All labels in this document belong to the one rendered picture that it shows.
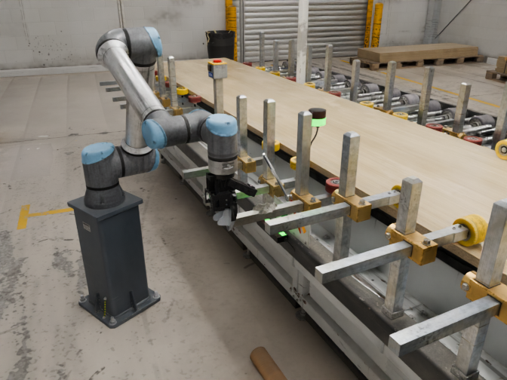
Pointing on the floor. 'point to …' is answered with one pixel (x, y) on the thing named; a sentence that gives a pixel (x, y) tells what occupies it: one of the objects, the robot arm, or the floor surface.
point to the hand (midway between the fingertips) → (230, 226)
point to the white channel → (302, 41)
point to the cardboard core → (265, 365)
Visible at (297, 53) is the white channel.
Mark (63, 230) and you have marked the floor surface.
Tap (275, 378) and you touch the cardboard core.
